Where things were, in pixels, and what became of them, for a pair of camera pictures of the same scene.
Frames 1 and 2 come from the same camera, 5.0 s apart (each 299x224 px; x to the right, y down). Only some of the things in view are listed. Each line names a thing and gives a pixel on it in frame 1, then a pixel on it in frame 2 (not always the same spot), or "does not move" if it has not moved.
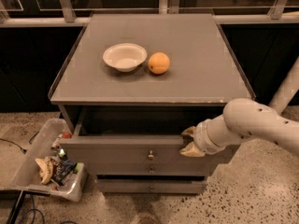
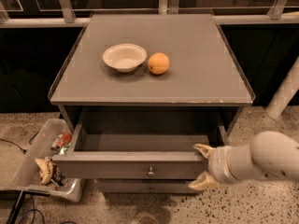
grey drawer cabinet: x=129 y=86 does not move
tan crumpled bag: x=46 y=172 does not move
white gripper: x=200 y=139 → x=217 y=164
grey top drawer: x=131 y=133 → x=136 y=157
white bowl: x=124 y=57 does not move
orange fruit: x=159 y=63 does not move
